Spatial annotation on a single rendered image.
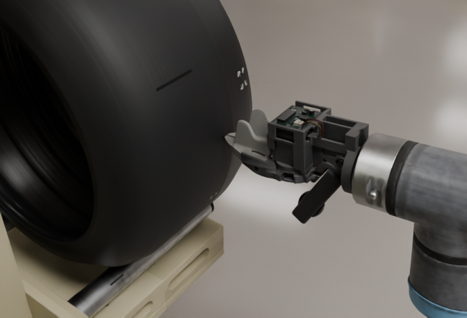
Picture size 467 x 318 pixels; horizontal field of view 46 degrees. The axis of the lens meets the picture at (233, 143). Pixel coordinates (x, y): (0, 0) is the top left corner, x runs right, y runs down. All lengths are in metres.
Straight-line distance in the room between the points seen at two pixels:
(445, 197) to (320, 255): 1.68
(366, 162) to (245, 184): 1.97
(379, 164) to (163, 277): 0.51
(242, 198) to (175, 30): 1.84
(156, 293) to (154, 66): 0.46
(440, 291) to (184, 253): 0.51
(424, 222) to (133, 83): 0.37
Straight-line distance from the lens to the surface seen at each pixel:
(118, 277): 0.95
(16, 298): 0.92
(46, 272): 1.15
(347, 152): 0.66
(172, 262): 1.03
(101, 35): 0.66
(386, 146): 0.64
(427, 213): 0.62
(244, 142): 0.74
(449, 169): 0.62
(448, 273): 0.67
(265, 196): 2.52
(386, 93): 3.46
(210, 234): 1.08
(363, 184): 0.64
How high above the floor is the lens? 1.60
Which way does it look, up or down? 34 degrees down
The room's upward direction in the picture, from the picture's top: straight up
